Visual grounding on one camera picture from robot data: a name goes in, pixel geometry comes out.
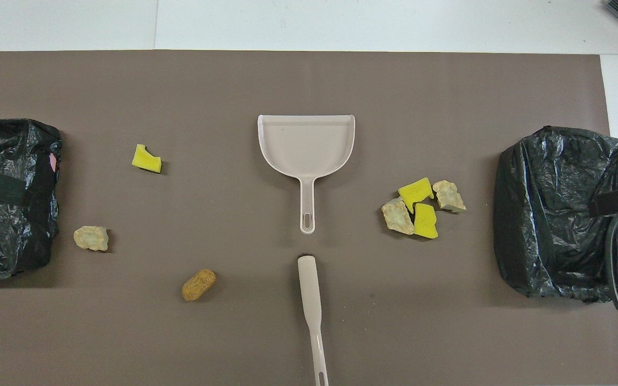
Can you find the beige hand brush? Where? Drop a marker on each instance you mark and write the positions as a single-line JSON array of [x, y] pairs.
[[309, 284]]

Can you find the rounded beige sponge chunk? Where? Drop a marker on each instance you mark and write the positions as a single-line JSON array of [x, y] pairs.
[[90, 238]]

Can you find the beige plastic dustpan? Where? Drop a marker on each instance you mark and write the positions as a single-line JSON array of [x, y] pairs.
[[306, 145]]

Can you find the brown table mat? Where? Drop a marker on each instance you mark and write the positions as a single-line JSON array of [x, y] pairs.
[[309, 80]]

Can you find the notched yellow sponge piece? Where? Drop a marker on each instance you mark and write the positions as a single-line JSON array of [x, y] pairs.
[[144, 160]]

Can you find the orange brown sponge chunk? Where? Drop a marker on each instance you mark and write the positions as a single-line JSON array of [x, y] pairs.
[[198, 285]]

